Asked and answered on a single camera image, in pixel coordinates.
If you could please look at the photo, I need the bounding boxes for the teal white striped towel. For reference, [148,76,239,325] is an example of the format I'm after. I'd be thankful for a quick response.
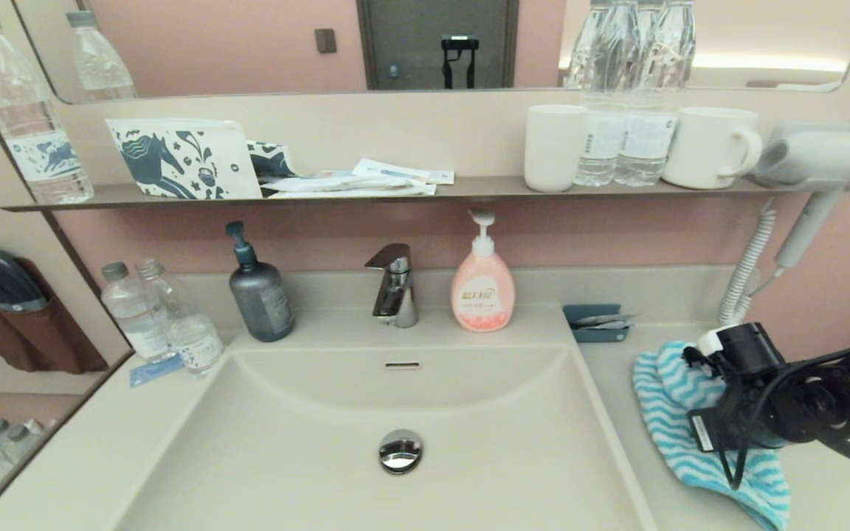
[631,339,792,531]

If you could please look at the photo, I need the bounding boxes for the chrome faucet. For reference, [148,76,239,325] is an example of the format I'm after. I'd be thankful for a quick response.
[364,243,420,329]

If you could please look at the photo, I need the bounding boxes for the beige ceramic sink basin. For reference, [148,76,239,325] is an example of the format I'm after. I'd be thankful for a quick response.
[111,342,658,531]

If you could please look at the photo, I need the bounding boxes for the grey sachets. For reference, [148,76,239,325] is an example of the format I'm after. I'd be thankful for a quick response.
[575,313,637,330]

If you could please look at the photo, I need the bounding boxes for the blue soap tray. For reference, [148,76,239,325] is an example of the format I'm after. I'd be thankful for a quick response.
[562,303,631,344]

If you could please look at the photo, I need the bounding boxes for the clear tall water bottle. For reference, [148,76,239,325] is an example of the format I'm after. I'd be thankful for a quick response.
[613,0,697,187]
[567,0,629,187]

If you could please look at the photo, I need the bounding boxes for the pink soap pump bottle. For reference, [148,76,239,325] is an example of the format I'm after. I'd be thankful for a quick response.
[450,208,516,333]

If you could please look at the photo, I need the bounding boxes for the white hair dryer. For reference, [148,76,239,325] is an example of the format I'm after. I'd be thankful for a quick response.
[748,122,850,269]

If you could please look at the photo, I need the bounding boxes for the chrome drain plug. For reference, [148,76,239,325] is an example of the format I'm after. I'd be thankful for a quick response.
[378,428,424,475]

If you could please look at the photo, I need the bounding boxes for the white sachet blue print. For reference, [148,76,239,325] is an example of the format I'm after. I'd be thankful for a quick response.
[351,158,456,185]

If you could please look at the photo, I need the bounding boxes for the white flat sachet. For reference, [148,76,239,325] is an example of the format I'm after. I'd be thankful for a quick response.
[261,170,438,199]

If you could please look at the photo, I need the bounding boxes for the grey pump bottle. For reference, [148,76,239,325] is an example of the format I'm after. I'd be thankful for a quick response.
[224,221,296,344]

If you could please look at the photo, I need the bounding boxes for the small horse print packet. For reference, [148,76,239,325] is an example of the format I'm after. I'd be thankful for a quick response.
[246,140,299,178]

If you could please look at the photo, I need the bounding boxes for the clear water bottle patterned label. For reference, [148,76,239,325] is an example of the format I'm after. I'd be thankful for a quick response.
[135,257,226,377]

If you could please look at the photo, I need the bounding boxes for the blue card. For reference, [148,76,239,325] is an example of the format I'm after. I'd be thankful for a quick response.
[129,354,186,389]

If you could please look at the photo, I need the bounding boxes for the blue patterned tissue box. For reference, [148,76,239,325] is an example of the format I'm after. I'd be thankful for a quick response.
[105,118,264,201]

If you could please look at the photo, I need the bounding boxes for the clear water bottle plain label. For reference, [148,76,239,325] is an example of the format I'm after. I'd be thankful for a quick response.
[100,262,175,364]

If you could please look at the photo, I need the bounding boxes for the brown hanging pouch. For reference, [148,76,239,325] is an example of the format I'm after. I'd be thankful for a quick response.
[0,258,109,374]

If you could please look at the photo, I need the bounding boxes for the black slippers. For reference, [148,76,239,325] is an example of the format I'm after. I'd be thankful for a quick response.
[0,247,50,313]

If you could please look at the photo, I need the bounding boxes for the water bottle horse label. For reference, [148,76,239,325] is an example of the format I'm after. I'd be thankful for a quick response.
[0,8,95,205]

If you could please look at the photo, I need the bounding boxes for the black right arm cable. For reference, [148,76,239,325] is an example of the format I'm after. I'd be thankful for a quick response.
[713,347,850,490]

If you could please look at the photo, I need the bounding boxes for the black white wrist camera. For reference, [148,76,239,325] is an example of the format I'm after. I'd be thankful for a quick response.
[694,322,787,381]

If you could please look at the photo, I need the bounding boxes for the white coiled dryer cord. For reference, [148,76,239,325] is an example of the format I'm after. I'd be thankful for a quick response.
[717,198,786,327]

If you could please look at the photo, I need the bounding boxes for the white mug with handle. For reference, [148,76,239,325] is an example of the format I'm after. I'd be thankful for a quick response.
[662,107,764,190]

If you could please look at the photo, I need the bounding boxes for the white cup without handle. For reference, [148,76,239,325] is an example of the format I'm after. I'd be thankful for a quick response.
[522,104,589,194]

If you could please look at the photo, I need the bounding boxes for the grey wall shelf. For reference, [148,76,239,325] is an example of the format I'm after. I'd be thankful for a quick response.
[0,176,817,213]

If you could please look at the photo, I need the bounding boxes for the wall mirror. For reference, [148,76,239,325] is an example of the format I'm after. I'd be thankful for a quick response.
[10,0,850,105]

